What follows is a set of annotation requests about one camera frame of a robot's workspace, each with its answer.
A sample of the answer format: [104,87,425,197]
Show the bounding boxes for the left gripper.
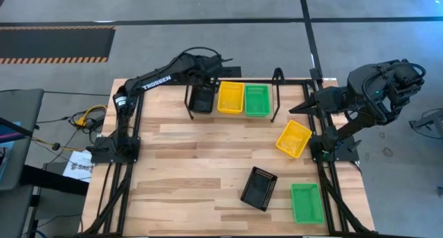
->
[190,54,226,93]

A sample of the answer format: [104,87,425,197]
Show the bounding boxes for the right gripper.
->
[288,86,347,115]

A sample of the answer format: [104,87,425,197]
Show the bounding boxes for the black metal wooden shelf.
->
[183,67,287,124]

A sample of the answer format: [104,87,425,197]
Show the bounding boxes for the grey metal stand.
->
[408,108,443,140]

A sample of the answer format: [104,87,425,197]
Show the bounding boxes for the white printed paper sheet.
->
[62,149,94,183]

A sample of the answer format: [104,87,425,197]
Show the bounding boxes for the black hazard-striped floor mat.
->
[0,26,117,65]

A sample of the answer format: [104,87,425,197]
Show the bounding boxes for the black rod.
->
[0,116,37,138]

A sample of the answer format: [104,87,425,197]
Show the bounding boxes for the grey side table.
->
[0,88,45,192]

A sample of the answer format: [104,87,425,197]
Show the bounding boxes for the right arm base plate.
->
[309,134,361,163]

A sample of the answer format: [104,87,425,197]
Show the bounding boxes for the black aluminium table frame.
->
[78,78,378,238]

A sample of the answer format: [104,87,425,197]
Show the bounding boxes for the yellow cable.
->
[33,136,86,152]
[69,104,108,128]

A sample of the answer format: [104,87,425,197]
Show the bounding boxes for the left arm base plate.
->
[90,136,141,164]

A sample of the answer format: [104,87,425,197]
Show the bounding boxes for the black floor cable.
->
[44,90,111,97]

